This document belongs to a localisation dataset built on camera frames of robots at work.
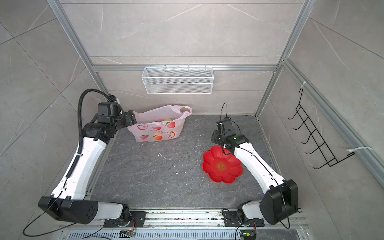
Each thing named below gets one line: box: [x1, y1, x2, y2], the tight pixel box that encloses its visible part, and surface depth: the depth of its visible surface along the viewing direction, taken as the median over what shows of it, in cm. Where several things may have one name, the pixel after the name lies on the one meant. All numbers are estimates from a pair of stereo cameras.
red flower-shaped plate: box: [202, 146, 244, 184], surface depth 94 cm
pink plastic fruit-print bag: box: [126, 105, 193, 143], surface depth 95 cm
